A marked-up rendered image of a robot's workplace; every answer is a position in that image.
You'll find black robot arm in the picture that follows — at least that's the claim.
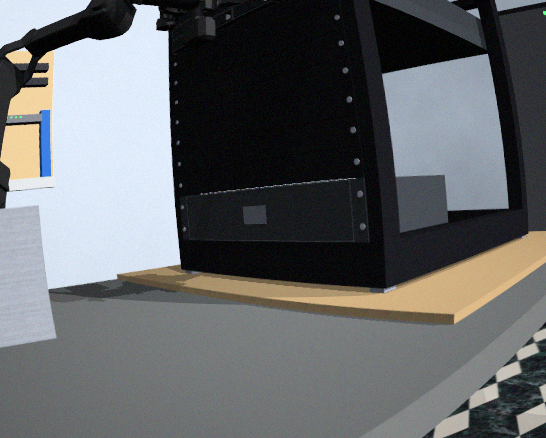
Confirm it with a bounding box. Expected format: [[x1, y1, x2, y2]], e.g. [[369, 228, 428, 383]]
[[0, 0, 187, 209]]

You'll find tan flat board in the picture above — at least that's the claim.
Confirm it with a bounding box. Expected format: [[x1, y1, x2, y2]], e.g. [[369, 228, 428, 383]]
[[117, 231, 546, 324]]

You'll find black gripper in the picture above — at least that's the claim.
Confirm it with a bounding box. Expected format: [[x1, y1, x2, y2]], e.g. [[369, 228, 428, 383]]
[[158, 0, 241, 49]]

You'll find black server rack frame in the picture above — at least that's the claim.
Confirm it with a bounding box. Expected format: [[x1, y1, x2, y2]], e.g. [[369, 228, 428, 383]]
[[168, 0, 529, 293]]

